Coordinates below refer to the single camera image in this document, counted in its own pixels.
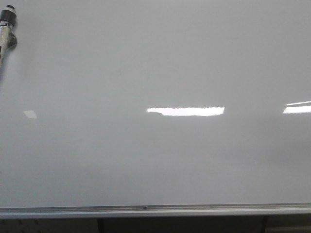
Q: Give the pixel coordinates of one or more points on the white black whiteboard marker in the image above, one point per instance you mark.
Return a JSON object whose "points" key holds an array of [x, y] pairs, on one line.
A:
{"points": [[8, 40]]}

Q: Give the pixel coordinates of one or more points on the white whiteboard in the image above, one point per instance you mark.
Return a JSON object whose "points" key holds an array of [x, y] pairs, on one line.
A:
{"points": [[156, 102]]}

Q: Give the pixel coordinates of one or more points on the aluminium whiteboard frame rail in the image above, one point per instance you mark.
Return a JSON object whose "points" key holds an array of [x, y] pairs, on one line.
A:
{"points": [[155, 211]]}

